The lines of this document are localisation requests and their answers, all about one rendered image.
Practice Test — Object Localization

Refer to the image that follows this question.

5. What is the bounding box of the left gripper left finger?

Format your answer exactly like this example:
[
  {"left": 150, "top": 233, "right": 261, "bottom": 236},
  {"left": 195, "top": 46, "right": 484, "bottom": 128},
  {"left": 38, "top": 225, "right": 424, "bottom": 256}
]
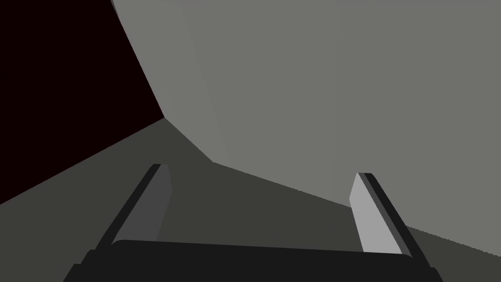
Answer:
[{"left": 95, "top": 164, "right": 173, "bottom": 251}]

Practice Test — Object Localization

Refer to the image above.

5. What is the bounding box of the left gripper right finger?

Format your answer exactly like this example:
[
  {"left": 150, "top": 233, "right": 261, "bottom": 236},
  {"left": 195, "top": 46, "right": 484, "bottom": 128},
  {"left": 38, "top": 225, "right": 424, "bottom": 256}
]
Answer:
[{"left": 348, "top": 172, "right": 431, "bottom": 269}]

